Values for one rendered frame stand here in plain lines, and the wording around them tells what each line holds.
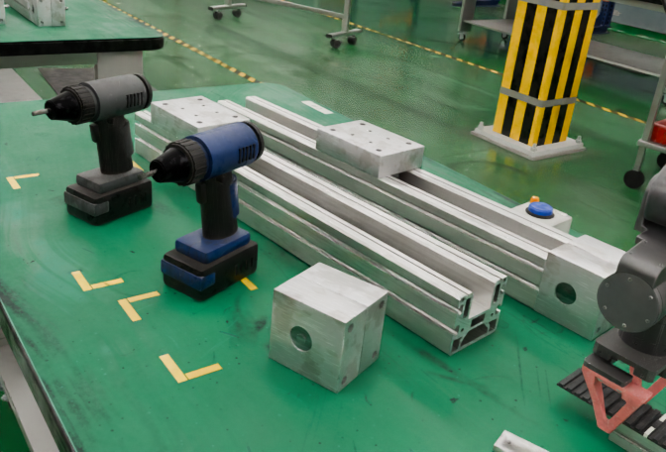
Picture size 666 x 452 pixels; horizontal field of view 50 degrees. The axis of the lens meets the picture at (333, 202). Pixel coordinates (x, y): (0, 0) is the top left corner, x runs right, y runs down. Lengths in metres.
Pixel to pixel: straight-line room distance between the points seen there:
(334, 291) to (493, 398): 0.22
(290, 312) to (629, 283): 0.36
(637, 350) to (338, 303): 0.31
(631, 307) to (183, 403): 0.46
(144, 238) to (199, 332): 0.26
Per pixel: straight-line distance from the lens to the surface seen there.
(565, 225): 1.23
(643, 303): 0.69
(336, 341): 0.79
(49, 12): 2.62
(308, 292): 0.82
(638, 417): 0.86
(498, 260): 1.07
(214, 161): 0.89
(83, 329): 0.93
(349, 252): 0.99
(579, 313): 1.02
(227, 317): 0.94
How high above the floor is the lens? 1.30
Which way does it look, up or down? 24 degrees down
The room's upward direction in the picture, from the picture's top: 6 degrees clockwise
